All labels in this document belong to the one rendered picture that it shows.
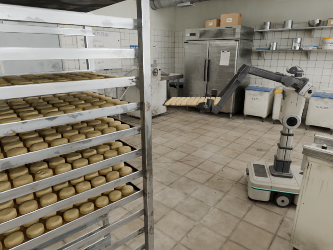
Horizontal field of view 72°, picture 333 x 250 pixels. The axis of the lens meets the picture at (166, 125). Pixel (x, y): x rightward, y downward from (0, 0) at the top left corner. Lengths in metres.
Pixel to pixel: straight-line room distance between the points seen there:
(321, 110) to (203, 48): 2.76
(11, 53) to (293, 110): 2.27
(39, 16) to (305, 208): 1.89
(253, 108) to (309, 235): 3.87
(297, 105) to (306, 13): 3.72
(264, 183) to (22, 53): 2.34
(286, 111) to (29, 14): 2.23
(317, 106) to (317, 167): 3.53
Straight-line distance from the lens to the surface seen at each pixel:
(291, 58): 5.97
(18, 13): 0.69
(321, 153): 1.81
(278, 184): 2.61
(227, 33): 5.53
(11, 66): 4.74
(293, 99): 2.46
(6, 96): 0.68
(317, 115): 5.34
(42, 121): 0.71
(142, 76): 0.79
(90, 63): 1.19
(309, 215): 2.01
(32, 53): 0.69
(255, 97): 5.53
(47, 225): 0.90
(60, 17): 0.71
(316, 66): 5.89
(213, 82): 5.61
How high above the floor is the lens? 1.50
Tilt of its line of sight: 18 degrees down
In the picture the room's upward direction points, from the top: straight up
